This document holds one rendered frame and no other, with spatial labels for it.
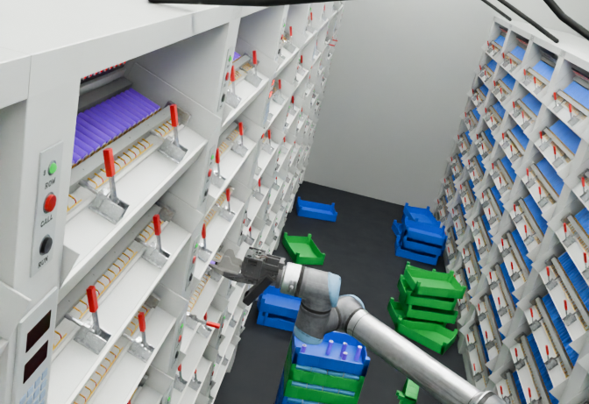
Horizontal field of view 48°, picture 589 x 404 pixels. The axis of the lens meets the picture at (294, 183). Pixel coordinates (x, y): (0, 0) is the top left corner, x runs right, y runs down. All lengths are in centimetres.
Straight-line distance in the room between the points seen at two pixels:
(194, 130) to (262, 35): 71
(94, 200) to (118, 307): 24
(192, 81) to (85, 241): 52
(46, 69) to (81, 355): 49
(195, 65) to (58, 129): 65
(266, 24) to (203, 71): 70
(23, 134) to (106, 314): 52
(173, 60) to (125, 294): 44
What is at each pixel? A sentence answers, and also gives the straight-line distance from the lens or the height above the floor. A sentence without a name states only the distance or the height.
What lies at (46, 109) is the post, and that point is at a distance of 59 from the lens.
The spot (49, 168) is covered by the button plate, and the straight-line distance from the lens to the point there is 61.
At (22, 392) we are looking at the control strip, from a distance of 72.
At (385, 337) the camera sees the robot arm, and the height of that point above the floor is 96.
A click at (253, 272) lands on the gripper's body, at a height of 105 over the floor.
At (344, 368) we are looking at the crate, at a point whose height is 42.
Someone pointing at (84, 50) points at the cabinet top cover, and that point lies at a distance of 63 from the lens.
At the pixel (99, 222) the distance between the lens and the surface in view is 85.
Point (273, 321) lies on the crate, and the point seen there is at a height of 4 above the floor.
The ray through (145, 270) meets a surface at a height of 136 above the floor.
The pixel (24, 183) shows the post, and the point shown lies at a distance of 58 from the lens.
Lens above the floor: 193
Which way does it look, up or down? 20 degrees down
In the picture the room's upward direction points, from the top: 13 degrees clockwise
